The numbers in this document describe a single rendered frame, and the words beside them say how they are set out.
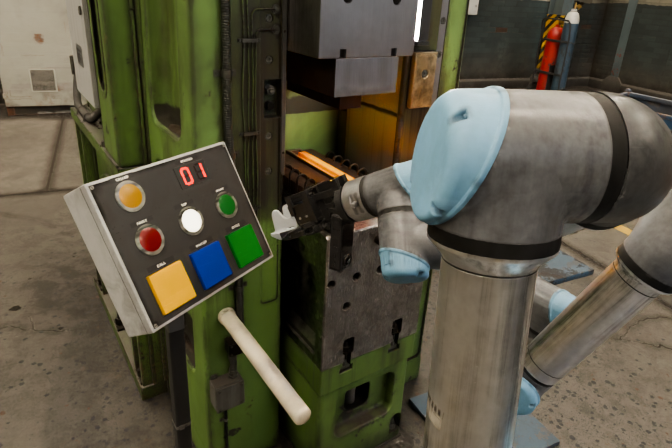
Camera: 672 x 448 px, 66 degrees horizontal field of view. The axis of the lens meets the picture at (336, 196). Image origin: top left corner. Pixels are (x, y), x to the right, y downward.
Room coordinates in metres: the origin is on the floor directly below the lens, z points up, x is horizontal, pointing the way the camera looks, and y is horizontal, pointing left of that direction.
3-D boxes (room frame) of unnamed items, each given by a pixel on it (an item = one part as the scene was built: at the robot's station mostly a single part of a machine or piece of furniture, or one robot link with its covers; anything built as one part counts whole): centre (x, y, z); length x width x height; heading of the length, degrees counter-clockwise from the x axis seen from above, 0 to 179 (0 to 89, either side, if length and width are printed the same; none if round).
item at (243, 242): (0.97, 0.19, 1.01); 0.07 x 0.05 x 0.07; 150
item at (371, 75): (1.51, 0.06, 1.32); 0.42 x 0.20 x 0.10; 35
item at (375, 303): (1.55, 0.02, 0.69); 0.56 x 0.38 x 0.45; 35
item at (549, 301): (0.86, -0.43, 0.97); 0.11 x 0.08 x 0.09; 35
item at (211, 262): (0.89, 0.24, 1.01); 0.07 x 0.05 x 0.07; 150
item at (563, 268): (1.52, -0.61, 0.71); 0.40 x 0.30 x 0.02; 118
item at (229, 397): (1.23, 0.30, 0.36); 0.09 x 0.07 x 0.12; 125
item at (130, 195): (0.84, 0.37, 1.16); 0.05 x 0.03 x 0.04; 125
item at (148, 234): (0.82, 0.33, 1.09); 0.05 x 0.03 x 0.04; 125
